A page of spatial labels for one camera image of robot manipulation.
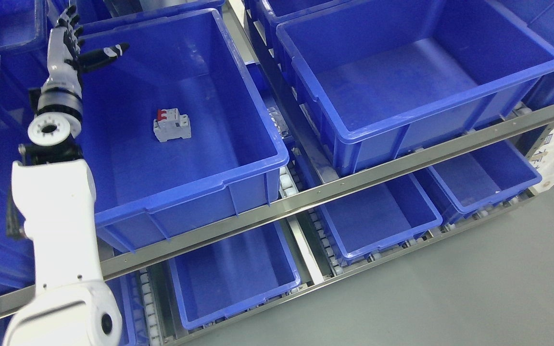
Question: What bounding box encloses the lower blue bin left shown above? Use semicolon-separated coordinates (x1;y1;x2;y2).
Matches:
168;222;302;330

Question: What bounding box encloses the large blue bin right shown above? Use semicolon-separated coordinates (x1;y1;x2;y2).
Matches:
276;0;554;176

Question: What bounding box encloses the large blue bin left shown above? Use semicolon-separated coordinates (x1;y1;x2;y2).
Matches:
78;9;288;253

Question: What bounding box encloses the large blue bin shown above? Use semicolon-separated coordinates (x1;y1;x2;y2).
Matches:
78;9;288;253
276;0;554;176

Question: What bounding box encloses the grey red circuit breaker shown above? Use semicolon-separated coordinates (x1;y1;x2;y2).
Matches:
152;108;192;143

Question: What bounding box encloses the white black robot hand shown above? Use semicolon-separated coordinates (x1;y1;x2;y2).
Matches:
40;2;130;99

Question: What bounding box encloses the lower blue bin middle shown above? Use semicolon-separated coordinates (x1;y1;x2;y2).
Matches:
316;174;443;267

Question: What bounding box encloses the lower blue bin right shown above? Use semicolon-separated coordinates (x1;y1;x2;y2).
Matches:
414;140;541;225

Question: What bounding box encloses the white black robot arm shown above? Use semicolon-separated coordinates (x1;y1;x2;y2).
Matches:
2;87;122;346

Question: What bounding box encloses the metal shelf rack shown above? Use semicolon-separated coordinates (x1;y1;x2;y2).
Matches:
0;0;554;346

